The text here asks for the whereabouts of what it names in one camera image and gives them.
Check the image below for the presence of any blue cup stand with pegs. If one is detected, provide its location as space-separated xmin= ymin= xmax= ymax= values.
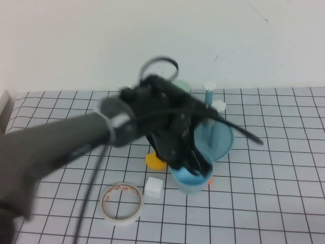
xmin=189 ymin=81 xmax=235 ymax=163

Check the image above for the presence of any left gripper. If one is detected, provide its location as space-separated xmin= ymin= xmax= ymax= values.
xmin=148 ymin=111 xmax=213 ymax=176

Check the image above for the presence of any yellow rubber duck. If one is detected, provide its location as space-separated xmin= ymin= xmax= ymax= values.
xmin=145 ymin=152 xmax=168 ymax=170

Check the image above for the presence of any white black-grid tablecloth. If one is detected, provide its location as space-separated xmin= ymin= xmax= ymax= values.
xmin=0 ymin=87 xmax=325 ymax=244

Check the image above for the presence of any black cable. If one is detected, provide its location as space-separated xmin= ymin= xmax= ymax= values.
xmin=138 ymin=56 xmax=180 ymax=84
xmin=177 ymin=101 xmax=264 ymax=146
xmin=73 ymin=144 xmax=108 ymax=244

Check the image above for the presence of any pale green plastic cup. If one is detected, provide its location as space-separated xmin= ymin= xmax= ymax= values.
xmin=175 ymin=79 xmax=191 ymax=94

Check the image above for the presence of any light blue plastic cup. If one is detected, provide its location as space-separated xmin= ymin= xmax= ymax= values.
xmin=170 ymin=152 xmax=214 ymax=195

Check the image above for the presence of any white cube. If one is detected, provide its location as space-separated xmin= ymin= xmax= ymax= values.
xmin=144 ymin=176 xmax=164 ymax=199

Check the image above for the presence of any white cable tie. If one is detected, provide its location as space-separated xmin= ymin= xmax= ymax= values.
xmin=93 ymin=109 xmax=116 ymax=144

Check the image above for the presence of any tape roll with orange print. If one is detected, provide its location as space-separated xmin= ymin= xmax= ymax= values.
xmin=102 ymin=181 xmax=145 ymax=226

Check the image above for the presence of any white table edge panel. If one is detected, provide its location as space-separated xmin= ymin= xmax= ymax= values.
xmin=0 ymin=88 xmax=17 ymax=133

